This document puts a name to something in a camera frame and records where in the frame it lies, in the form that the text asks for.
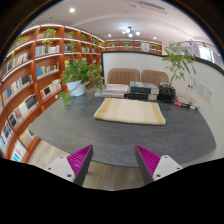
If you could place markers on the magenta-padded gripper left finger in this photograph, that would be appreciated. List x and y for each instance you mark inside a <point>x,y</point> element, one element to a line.
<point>79,159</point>

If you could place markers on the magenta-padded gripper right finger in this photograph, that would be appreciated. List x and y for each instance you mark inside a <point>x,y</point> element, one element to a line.
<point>149,159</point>

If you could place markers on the cream yellow-striped towel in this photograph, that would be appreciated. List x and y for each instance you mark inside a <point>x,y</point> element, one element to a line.
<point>130,111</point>

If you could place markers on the dark blue-lettered book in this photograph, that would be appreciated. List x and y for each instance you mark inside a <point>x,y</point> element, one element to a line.
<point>141,97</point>

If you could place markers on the red-spined book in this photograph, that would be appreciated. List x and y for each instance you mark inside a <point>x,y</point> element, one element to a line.
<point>185,105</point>

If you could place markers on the tall plant in black pot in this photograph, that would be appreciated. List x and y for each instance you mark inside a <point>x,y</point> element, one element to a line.
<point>166,92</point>

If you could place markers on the thin white book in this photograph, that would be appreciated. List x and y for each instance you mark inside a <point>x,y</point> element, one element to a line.
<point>108,94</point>

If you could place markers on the beige flat book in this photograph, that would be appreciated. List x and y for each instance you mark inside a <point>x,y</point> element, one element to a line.
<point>188,100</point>

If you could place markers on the grey photo cover book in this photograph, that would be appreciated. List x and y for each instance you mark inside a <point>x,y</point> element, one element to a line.
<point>144,87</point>

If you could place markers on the clear acrylic sign stand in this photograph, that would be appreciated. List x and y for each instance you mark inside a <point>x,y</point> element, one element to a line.
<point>190,87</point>

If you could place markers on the leafy plant in white pot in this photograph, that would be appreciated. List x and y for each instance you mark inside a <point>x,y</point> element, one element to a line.
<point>78,75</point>

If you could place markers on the orange wooden bookshelf unit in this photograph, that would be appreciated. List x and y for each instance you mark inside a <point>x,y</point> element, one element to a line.
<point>23,86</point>

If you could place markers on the hanging white sign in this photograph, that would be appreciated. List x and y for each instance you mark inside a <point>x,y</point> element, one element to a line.
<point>195,49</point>

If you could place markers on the white curtain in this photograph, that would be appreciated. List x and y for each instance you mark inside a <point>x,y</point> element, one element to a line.
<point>216,58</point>

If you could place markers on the black multi-bulb ceiling lamp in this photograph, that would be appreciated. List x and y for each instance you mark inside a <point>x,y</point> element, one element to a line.
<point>130,31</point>

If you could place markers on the recessed ceiling lights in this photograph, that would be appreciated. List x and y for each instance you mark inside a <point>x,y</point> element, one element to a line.
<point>72,10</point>

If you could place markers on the ceiling air vent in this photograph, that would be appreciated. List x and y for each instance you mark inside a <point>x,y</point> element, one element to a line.
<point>151,6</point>

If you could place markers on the white wall outlet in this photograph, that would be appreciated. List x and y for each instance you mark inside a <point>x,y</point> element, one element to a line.
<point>209,95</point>
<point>201,89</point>

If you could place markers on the black track light rail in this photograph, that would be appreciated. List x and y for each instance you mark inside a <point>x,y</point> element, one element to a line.
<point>195,42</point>

